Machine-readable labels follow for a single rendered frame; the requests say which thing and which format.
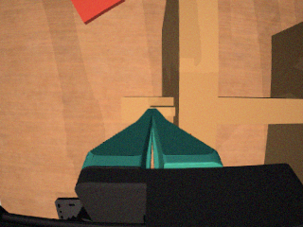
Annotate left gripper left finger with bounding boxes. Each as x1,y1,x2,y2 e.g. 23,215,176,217
81,108,152,169

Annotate red rectangular block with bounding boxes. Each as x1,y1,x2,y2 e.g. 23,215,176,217
71,0,125,25

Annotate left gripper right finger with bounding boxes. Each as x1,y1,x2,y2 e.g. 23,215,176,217
152,108,223,168

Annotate brown wooden rail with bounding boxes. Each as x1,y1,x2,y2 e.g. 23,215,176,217
121,96,303,125

